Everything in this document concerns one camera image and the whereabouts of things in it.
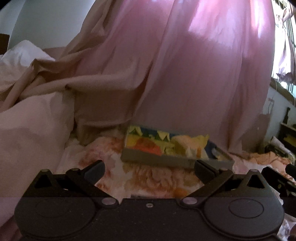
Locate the white orange cracker pack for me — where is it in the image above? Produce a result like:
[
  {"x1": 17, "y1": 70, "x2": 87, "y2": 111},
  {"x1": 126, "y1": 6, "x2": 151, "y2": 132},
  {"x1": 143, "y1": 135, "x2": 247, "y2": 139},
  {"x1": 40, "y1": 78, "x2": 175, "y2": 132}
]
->
[{"x1": 171, "y1": 135, "x2": 209, "y2": 160}]

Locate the orange brown snack packet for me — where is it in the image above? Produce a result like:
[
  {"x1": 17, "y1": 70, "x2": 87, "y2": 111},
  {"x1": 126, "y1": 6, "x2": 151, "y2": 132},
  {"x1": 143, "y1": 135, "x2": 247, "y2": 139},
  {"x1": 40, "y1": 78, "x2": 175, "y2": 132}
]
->
[{"x1": 132, "y1": 138, "x2": 162, "y2": 156}]

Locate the yellow paper tray lining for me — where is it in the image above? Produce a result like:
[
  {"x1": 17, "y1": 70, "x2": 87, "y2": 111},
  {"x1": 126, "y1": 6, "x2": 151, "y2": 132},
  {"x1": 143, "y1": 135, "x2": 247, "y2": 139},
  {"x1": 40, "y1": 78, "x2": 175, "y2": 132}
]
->
[{"x1": 125, "y1": 126, "x2": 209, "y2": 160}]

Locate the pink quilt pile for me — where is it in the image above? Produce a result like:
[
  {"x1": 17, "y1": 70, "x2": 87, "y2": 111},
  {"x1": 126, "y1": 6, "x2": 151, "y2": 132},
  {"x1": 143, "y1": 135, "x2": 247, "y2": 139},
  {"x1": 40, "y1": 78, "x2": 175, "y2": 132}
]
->
[{"x1": 1, "y1": 40, "x2": 74, "y2": 225}]

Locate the pink curtain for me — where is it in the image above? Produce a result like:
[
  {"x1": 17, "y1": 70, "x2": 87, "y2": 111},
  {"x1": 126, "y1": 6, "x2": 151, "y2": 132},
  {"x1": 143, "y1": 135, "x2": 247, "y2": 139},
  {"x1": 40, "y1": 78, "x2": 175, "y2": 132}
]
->
[{"x1": 21, "y1": 0, "x2": 277, "y2": 156}]

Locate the dark wooden side table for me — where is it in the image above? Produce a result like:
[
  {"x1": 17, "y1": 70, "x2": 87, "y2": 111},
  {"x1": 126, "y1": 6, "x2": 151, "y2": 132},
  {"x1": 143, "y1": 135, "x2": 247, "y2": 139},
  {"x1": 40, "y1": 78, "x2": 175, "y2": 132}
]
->
[{"x1": 277, "y1": 107, "x2": 295, "y2": 155}]

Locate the grey cardboard tray box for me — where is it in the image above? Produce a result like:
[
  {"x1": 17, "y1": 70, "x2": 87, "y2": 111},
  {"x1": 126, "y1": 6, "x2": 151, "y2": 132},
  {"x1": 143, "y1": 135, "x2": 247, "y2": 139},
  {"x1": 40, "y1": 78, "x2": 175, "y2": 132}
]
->
[{"x1": 121, "y1": 127, "x2": 234, "y2": 170}]

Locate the pink floral bedspread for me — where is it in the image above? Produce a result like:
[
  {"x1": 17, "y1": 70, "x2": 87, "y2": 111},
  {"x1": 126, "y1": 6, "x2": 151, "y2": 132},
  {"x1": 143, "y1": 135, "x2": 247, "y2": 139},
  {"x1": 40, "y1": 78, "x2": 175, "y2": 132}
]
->
[{"x1": 55, "y1": 129, "x2": 296, "y2": 241}]

